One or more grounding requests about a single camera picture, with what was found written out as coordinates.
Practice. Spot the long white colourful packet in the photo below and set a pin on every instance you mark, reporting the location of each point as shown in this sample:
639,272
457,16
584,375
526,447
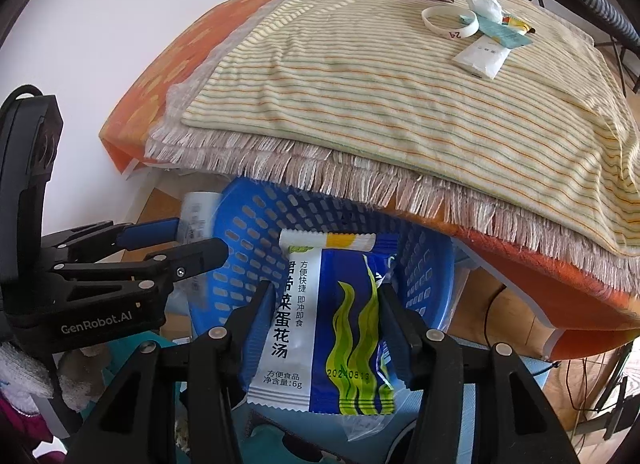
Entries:
483,58

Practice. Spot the blue plastic basket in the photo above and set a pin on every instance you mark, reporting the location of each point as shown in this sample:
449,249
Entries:
249,217

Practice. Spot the teal sachet packet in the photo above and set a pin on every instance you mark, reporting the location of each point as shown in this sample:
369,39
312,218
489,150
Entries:
511,32

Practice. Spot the white rubber wristband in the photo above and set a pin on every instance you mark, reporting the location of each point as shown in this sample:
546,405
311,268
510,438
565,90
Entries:
450,21

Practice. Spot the striped yellow towel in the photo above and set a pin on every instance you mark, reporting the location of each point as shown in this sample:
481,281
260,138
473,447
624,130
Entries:
551,134

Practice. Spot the striped pillow on chair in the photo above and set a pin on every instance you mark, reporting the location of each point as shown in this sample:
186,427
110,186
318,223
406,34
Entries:
607,17

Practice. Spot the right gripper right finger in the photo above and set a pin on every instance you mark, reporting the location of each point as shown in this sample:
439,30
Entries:
513,421

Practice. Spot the fringed beige blanket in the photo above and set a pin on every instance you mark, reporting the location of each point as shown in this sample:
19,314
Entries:
359,99

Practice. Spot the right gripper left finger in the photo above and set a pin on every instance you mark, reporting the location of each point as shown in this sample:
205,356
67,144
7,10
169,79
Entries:
134,421

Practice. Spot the blue seaweed soup packet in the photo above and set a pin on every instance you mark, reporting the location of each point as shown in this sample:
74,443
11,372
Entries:
323,352

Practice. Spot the orange floral bed sheet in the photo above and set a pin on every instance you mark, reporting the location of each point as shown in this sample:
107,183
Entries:
588,300

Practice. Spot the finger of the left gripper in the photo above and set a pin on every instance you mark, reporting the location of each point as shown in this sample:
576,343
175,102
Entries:
159,270
94,242

